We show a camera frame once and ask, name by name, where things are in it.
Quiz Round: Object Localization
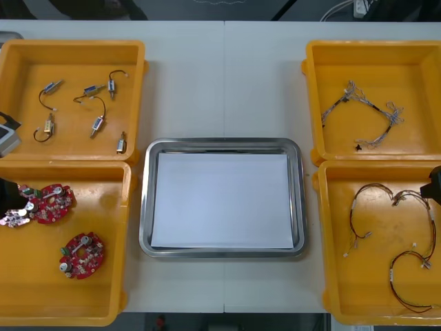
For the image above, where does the yellow-orange plastic bin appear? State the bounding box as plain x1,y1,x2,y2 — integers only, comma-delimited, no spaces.
301,39,441,168
0,160,134,328
0,39,150,163
311,160,441,327

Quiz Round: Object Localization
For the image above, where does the red black green-yellow wire harness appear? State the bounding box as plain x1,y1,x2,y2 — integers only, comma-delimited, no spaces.
342,183,396,258
389,243,441,314
391,190,438,265

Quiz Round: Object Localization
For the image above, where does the white sheet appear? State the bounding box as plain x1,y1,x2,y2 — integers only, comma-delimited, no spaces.
150,152,295,249

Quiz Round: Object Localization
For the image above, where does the group of metal solenoids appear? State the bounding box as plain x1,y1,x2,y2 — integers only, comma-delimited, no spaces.
32,70,131,155

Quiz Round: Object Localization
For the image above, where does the steel tray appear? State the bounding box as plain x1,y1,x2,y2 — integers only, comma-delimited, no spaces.
139,137,309,259

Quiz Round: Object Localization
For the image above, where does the white cable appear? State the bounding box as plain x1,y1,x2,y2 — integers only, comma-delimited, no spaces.
319,0,358,22

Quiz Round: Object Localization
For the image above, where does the round red circuit board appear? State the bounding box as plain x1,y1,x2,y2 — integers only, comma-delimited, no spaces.
0,203,39,229
59,232,105,280
17,183,76,225

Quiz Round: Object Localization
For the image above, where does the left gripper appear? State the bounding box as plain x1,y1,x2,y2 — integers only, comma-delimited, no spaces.
0,177,25,217

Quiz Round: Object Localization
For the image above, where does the grey twisted wire harness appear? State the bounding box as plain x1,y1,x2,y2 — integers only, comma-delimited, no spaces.
320,79,366,129

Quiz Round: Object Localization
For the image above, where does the white power strip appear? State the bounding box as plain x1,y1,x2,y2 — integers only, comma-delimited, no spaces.
353,0,372,18

